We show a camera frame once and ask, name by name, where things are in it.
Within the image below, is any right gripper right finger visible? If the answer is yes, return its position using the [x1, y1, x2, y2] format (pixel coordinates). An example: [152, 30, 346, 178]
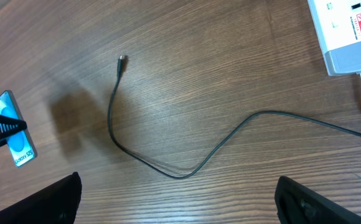
[274, 176, 361, 224]

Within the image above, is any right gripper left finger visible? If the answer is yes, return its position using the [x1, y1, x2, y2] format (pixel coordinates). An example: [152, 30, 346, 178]
[0, 172, 82, 224]

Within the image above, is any smartphone with blue screen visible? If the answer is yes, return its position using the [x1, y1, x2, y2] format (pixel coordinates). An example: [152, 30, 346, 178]
[0, 90, 37, 167]

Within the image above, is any black USB charging cable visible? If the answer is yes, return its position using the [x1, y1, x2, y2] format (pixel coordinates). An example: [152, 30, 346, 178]
[106, 55, 361, 180]

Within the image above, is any white power strip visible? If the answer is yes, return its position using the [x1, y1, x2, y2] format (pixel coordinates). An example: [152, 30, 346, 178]
[307, 0, 361, 76]

